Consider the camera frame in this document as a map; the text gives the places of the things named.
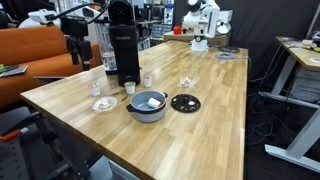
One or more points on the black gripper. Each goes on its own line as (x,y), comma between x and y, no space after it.
(75,28)

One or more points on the white pod orange rimmed lid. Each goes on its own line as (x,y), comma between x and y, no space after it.
(94,89)

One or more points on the white pod with green lid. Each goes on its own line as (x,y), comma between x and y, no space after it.
(130,88)

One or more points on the white idle robot arm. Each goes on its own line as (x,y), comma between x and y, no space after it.
(205,20)

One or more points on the black pod coffee machine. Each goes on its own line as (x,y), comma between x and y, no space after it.
(126,56)

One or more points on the gray cooking pot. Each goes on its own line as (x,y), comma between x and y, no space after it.
(143,115)

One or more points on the white pod with red lid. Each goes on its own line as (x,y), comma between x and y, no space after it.
(154,102)

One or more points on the clear water tank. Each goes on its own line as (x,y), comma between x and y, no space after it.
(109,60)

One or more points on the orange sofa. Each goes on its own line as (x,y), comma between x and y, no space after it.
(33,46)

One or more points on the clear glass dish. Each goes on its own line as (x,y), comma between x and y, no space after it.
(105,104)

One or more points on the dark tablet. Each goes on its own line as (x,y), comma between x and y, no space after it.
(15,71)

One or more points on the small clear cup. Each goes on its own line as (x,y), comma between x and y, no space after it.
(147,81)

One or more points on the red container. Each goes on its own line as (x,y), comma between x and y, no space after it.
(177,30)

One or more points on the tan cabinet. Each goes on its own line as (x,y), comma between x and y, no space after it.
(180,39)

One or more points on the clear drinking glass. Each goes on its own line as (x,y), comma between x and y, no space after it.
(188,81)

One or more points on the black metal cart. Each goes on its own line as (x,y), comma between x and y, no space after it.
(13,160)

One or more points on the wooden desk with white legs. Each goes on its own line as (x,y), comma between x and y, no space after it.
(301,56)

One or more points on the white equipment box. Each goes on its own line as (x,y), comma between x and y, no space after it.
(305,86)

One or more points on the pink block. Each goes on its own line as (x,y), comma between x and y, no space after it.
(308,42)

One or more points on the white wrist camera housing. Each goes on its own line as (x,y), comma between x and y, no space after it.
(40,16)

